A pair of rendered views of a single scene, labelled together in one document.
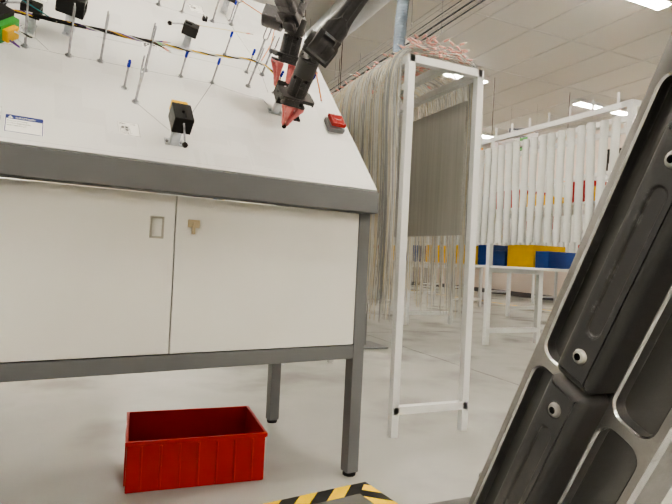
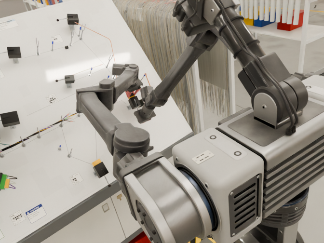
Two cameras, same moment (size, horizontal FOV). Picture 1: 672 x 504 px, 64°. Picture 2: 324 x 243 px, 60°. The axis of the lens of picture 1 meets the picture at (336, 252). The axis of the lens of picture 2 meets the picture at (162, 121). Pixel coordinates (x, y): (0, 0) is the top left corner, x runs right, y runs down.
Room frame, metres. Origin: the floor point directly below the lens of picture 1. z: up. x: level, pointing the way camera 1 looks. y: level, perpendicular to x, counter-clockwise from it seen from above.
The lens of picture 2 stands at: (0.25, 0.08, 1.82)
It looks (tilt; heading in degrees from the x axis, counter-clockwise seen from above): 31 degrees down; 359
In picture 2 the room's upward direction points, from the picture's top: 11 degrees counter-clockwise
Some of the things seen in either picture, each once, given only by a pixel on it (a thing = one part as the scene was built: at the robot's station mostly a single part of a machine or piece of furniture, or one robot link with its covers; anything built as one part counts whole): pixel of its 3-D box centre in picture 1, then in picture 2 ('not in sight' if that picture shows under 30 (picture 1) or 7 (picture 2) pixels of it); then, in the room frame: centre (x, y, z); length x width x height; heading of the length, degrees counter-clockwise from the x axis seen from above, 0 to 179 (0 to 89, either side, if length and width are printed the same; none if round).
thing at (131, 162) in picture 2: not in sight; (139, 177); (0.66, 0.14, 1.45); 0.09 x 0.08 x 0.12; 114
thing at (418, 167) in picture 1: (361, 235); (170, 77); (2.69, -0.12, 0.78); 1.39 x 0.45 x 1.56; 24
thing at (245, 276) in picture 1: (272, 277); (155, 189); (1.48, 0.17, 0.60); 0.55 x 0.03 x 0.39; 122
